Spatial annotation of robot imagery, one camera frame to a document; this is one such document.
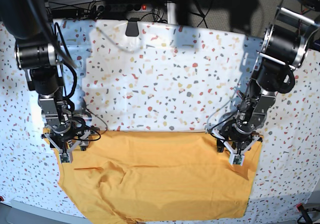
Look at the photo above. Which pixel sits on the white metal post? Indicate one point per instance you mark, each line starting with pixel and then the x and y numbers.
pixel 171 13

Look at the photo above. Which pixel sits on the terrazzo patterned table cloth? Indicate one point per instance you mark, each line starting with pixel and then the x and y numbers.
pixel 168 79

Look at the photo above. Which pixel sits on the white power strip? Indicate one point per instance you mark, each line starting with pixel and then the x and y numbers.
pixel 125 7

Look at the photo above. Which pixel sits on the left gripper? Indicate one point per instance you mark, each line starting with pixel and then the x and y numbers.
pixel 228 138

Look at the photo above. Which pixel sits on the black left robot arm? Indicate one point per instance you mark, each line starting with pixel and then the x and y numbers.
pixel 283 50

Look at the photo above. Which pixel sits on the yellow T-shirt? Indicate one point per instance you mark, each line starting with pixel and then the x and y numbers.
pixel 129 177

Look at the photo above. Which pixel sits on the black table clamp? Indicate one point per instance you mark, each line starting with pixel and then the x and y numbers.
pixel 132 29

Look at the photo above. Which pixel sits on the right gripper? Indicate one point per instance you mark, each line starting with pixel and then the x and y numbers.
pixel 77 134

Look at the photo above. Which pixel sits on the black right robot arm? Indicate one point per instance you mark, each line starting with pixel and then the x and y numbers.
pixel 41 52

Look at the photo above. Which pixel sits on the red clamp right corner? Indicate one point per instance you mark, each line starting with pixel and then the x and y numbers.
pixel 300 207

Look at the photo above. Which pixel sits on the black power adapter brick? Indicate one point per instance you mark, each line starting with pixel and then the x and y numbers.
pixel 69 13

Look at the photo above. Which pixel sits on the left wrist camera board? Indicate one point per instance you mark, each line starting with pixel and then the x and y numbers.
pixel 236 159

